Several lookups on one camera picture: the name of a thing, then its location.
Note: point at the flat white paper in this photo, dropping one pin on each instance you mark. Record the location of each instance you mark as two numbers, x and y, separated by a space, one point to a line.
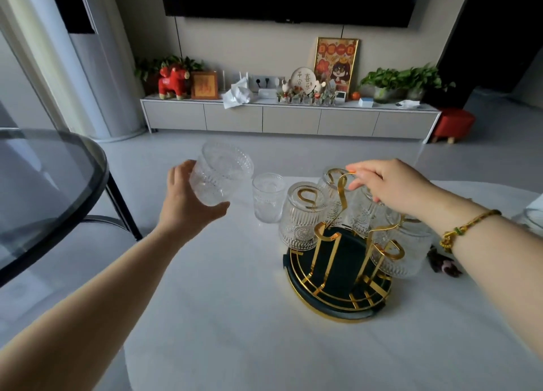
408 104

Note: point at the person's left thumb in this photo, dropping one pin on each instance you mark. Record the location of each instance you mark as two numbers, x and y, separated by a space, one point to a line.
214 214

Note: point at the white blue small box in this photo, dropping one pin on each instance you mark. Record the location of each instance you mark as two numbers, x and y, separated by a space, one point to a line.
365 102

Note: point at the crumpled white tissue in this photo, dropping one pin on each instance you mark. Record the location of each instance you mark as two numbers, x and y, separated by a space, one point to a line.
235 97

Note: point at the small wooden framed picture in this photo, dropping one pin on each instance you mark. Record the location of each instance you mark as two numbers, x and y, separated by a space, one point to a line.
204 85

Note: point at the green potted plant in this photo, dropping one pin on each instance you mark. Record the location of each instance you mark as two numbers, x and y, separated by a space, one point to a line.
148 70

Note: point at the pale curtain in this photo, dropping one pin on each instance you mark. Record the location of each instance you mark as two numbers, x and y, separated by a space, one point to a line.
29 55

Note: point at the person's right forearm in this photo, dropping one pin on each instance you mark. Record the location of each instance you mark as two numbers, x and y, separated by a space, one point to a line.
488 242

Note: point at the row of small figurines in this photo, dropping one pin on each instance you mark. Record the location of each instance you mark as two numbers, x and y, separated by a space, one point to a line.
305 96

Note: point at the gold framed cartoon picture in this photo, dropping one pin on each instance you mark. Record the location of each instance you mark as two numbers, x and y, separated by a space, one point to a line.
337 66

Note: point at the red padded stool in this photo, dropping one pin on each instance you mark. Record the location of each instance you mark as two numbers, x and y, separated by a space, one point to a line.
454 123

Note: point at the small white screen device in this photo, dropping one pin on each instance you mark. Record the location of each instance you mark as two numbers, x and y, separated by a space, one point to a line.
342 98

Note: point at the red bull figurine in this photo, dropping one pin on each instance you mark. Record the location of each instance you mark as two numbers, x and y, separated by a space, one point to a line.
172 83

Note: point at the person's left forearm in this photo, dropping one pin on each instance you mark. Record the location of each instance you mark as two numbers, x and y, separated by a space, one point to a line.
85 310

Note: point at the white wall socket panel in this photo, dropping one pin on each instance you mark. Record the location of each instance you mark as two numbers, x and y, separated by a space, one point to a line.
265 82

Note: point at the long grey television cabinet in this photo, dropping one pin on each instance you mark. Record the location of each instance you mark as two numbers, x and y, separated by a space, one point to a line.
288 119

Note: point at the person's right hand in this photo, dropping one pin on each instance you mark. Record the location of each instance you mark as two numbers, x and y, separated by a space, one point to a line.
396 187

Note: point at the clear embossed drinking glass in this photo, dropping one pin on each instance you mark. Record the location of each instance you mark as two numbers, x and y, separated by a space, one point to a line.
268 197
333 200
302 221
220 172
365 217
409 250

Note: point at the white router with antennas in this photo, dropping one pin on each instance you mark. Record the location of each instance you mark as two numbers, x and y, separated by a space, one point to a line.
239 81

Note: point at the round glass side table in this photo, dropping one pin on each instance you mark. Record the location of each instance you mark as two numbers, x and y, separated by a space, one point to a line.
46 178

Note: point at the leafy plant in glass pot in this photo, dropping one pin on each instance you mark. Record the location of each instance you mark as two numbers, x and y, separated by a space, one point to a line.
398 83

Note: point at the round decorative plate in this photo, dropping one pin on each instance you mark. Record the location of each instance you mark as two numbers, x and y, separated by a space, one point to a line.
303 79

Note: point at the white column air conditioner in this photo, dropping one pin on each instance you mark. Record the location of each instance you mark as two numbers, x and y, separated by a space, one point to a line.
106 64

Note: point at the dark green round tray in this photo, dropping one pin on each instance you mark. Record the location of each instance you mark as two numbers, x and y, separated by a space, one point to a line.
345 272

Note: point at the person's right thumb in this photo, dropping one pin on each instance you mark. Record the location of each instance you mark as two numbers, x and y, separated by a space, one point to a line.
358 183

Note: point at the person's left hand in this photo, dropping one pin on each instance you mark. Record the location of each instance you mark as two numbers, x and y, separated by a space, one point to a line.
180 210

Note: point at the orange fruit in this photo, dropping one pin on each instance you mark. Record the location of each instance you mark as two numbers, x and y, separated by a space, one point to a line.
355 95

